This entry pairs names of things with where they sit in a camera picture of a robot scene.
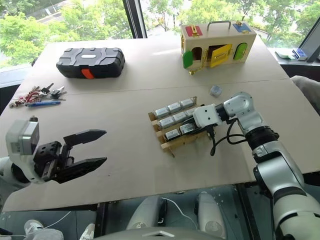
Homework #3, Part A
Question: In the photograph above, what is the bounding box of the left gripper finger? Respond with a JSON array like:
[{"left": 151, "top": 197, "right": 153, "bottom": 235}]
[
  {"left": 53, "top": 157, "right": 108, "bottom": 185},
  {"left": 63, "top": 129, "right": 108, "bottom": 149}
]

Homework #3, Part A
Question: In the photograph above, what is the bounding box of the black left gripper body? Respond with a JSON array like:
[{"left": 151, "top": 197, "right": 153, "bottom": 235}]
[{"left": 33, "top": 140, "right": 76, "bottom": 183}]

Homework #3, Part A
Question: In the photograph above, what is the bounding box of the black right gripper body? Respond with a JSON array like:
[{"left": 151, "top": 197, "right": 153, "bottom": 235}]
[{"left": 188, "top": 115, "right": 213, "bottom": 138}]

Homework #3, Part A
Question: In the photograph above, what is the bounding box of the wooden rack of padlocks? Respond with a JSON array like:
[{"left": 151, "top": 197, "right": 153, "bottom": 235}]
[{"left": 147, "top": 96, "right": 214, "bottom": 159}]

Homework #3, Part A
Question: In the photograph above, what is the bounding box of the blue pen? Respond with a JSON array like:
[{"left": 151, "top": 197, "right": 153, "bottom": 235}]
[{"left": 24, "top": 100, "right": 61, "bottom": 108}]

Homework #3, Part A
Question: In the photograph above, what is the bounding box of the black-headed key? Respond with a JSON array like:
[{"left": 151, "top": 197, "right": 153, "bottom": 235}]
[
  {"left": 40, "top": 82, "right": 55, "bottom": 95},
  {"left": 49, "top": 85, "right": 68, "bottom": 99}
]

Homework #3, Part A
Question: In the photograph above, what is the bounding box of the black table leg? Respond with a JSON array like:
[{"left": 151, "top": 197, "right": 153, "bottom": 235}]
[
  {"left": 95, "top": 201, "right": 109, "bottom": 240},
  {"left": 236, "top": 184, "right": 257, "bottom": 240}
]

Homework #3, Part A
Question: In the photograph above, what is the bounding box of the silver key bunch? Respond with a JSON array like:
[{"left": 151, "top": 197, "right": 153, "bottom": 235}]
[{"left": 9, "top": 97, "right": 27, "bottom": 109}]

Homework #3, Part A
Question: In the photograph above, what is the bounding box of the white sneaker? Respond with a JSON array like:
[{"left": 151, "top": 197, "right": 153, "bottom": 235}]
[
  {"left": 23, "top": 219, "right": 45, "bottom": 236},
  {"left": 79, "top": 223, "right": 96, "bottom": 240}
]

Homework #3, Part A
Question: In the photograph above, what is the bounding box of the grey trouser leg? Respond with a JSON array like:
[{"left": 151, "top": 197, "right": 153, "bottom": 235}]
[{"left": 24, "top": 227, "right": 65, "bottom": 240}]

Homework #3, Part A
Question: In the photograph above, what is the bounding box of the black case with orange latch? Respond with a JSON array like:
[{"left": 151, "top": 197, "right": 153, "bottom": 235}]
[{"left": 55, "top": 47, "right": 126, "bottom": 80}]

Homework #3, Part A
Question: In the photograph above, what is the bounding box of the silver rounded robot leg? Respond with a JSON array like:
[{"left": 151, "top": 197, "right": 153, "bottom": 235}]
[
  {"left": 125, "top": 195, "right": 169, "bottom": 231},
  {"left": 194, "top": 191, "right": 227, "bottom": 240}
]

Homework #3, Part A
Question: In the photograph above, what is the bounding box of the wooden lock activity box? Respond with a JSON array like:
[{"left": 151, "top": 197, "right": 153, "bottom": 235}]
[{"left": 180, "top": 20, "right": 258, "bottom": 76}]

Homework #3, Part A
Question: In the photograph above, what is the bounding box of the grey robot torso edge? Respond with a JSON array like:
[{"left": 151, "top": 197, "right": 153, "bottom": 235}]
[{"left": 93, "top": 226, "right": 204, "bottom": 240}]

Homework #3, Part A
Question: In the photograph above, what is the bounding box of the blue white small box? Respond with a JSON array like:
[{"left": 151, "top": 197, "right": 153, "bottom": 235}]
[{"left": 291, "top": 48, "right": 308, "bottom": 61}]

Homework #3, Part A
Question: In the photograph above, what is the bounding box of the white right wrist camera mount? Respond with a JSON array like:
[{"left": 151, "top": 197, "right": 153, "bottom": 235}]
[{"left": 192, "top": 103, "right": 224, "bottom": 129}]

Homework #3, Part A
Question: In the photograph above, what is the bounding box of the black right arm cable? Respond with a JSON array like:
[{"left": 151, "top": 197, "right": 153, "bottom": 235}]
[{"left": 206, "top": 117, "right": 251, "bottom": 157}]

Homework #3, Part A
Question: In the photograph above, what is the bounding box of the red white braided keychain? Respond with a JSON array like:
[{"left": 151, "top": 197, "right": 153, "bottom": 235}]
[{"left": 22, "top": 89, "right": 42, "bottom": 104}]

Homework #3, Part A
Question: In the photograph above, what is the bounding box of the thin white cable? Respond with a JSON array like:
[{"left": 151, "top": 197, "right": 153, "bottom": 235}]
[{"left": 161, "top": 197, "right": 201, "bottom": 226}]

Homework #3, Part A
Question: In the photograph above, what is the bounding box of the black window frame post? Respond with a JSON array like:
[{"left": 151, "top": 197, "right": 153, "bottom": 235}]
[{"left": 122, "top": 0, "right": 148, "bottom": 40}]

